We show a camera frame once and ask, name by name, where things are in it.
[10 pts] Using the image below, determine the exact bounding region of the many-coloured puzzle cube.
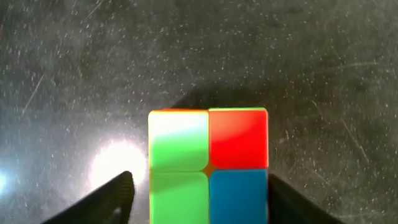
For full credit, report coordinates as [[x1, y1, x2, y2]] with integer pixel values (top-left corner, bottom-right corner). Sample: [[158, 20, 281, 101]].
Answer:
[[147, 107, 270, 224]]

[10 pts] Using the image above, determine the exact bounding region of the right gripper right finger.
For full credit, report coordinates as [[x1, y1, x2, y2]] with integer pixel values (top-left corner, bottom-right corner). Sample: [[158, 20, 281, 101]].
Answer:
[[267, 173, 346, 224]]

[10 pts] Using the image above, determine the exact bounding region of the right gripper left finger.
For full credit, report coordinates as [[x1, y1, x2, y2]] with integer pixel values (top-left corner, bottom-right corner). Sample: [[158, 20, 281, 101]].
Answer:
[[40, 170, 136, 224]]

